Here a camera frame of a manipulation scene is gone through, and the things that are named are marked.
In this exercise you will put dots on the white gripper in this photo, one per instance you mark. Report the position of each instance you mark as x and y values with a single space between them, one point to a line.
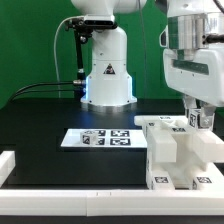
202 78

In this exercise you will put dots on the white tagged cube nut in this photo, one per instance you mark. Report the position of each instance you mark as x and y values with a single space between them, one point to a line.
194 118

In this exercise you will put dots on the white chair back frame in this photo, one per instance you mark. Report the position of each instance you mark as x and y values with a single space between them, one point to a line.
207 146

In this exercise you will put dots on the white chair seat tray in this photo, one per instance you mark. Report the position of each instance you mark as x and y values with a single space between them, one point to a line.
181 168

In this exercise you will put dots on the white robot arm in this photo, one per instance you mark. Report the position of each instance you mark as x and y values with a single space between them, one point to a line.
193 55

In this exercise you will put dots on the white fiducial tag sheet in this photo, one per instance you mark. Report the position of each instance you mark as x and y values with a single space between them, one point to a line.
107 138

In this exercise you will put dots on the white front fence bar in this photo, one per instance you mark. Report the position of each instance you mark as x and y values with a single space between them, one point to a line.
110 202

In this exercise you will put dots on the white left fence piece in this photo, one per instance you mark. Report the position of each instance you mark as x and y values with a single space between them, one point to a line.
7 164

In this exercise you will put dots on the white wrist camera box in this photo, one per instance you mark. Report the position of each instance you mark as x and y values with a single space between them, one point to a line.
163 38

